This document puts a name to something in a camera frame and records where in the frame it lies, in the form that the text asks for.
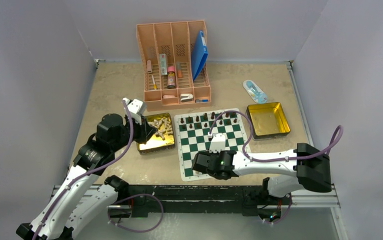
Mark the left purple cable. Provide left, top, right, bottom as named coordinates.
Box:
left=30, top=99, right=136, bottom=240

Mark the purple cable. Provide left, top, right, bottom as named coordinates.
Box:
left=30, top=99, right=136, bottom=240
left=208, top=110, right=345, bottom=163

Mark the green white chess board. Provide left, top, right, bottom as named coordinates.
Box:
left=173, top=108, right=248, bottom=182

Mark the pink desk organizer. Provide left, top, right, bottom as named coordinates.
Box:
left=136, top=20, right=212, bottom=111

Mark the white green box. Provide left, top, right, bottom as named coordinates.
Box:
left=159, top=53, right=168, bottom=76

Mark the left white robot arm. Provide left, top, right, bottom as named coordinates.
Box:
left=16, top=112, right=157, bottom=240

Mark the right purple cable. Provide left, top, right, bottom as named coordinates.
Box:
left=208, top=110, right=345, bottom=163

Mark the blue white packaged item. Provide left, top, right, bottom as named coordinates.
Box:
left=242, top=79, right=268, bottom=104

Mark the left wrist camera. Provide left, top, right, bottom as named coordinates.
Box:
left=122, top=97, right=147, bottom=125

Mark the brown bottle pink cap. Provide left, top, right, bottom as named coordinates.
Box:
left=167, top=65, right=176, bottom=89

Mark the right gold tin tray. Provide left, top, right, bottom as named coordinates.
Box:
left=246, top=102, right=291, bottom=140

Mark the blue folder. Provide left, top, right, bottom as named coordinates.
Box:
left=190, top=30, right=209, bottom=82

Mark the left gold tin tray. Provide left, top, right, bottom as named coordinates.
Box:
left=137, top=112, right=176, bottom=155

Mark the pile of light chess pieces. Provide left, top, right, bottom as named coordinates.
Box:
left=149, top=117, right=174, bottom=140

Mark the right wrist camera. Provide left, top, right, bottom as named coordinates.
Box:
left=208, top=133, right=226, bottom=153

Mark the white stapler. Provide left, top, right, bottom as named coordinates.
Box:
left=179, top=93, right=194, bottom=103

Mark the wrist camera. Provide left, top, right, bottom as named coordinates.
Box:
left=208, top=133, right=226, bottom=153
left=122, top=97, right=147, bottom=125

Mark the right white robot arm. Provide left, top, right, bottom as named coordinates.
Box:
left=192, top=143, right=332, bottom=204

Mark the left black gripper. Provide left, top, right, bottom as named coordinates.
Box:
left=111, top=113, right=157, bottom=152

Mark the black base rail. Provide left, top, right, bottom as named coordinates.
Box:
left=108, top=185, right=292, bottom=219

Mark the gold tin tray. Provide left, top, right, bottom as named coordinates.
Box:
left=246, top=102, right=291, bottom=140
left=137, top=112, right=176, bottom=155

